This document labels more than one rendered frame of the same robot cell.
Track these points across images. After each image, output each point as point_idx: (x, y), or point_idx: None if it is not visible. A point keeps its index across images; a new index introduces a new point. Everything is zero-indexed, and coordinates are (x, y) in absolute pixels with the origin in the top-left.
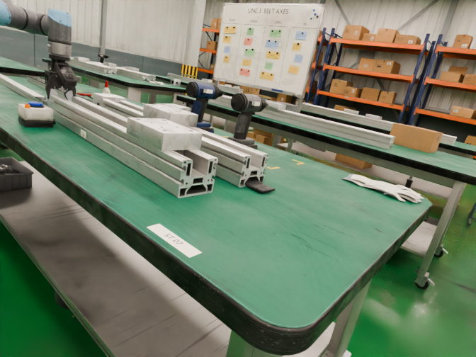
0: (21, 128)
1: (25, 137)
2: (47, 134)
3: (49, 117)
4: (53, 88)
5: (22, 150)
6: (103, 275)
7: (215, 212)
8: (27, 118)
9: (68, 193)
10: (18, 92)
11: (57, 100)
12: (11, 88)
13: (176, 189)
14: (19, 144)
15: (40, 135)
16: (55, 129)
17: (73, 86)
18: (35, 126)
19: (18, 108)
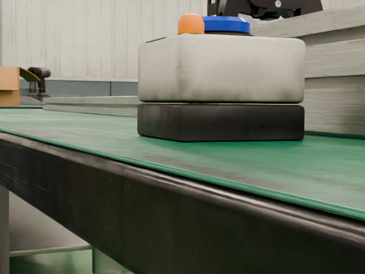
0: (167, 144)
1: (221, 162)
2: (322, 153)
3: (288, 85)
4: (247, 11)
5: (249, 260)
6: None
7: None
8: (190, 91)
9: None
10: (105, 112)
11: (286, 28)
12: (88, 111)
13: None
14: (212, 203)
15: (296, 156)
16: (324, 142)
17: (314, 1)
18: (224, 134)
19: (142, 61)
